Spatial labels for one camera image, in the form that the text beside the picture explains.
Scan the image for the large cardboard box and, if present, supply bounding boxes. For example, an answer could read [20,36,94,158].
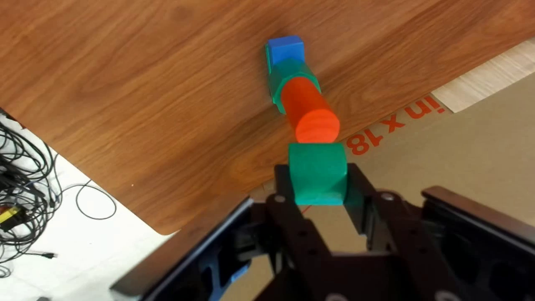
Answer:
[219,70,535,301]

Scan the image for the black floor cable bundle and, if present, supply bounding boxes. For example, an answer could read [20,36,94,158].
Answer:
[0,107,121,281]

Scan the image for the blue block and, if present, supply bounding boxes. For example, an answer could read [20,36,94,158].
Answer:
[263,33,308,75]

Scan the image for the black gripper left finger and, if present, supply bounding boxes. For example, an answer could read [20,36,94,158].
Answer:
[109,162,338,301]

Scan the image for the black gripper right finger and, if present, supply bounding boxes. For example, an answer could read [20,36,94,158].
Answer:
[345,164,535,301]

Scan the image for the light wood panel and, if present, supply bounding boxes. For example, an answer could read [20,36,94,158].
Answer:
[430,36,535,115]

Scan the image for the small green block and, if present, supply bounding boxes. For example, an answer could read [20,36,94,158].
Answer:
[286,142,352,209]

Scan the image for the green block under orange cylinder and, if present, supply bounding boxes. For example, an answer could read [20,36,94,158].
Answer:
[265,56,325,117]

